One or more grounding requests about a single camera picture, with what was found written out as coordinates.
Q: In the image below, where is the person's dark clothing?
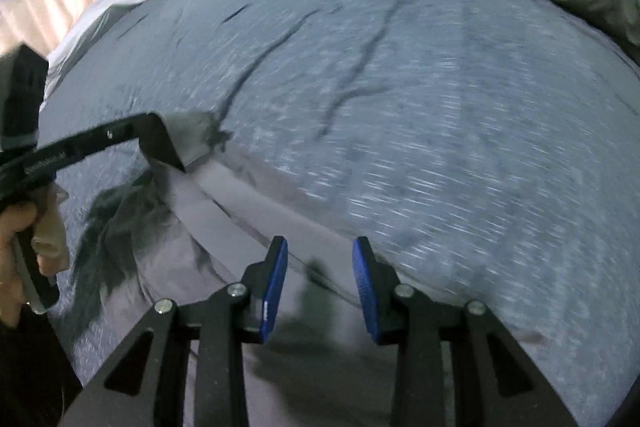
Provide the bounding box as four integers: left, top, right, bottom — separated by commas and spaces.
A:
0, 314, 83, 427

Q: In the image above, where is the grey garment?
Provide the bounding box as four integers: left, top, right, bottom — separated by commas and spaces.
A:
70, 109, 551, 427

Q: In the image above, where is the bed with blue-grey sheet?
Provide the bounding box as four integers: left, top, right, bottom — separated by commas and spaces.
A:
40, 0, 640, 427

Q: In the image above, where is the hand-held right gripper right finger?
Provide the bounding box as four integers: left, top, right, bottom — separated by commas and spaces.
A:
352, 236, 581, 427

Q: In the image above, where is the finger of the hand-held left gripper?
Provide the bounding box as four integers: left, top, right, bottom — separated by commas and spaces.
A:
65, 111, 187, 174

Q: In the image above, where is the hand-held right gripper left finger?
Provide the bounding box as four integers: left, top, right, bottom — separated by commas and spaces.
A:
59, 235, 289, 427

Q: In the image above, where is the person's left hand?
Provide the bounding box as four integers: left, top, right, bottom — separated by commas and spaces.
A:
0, 183, 70, 329

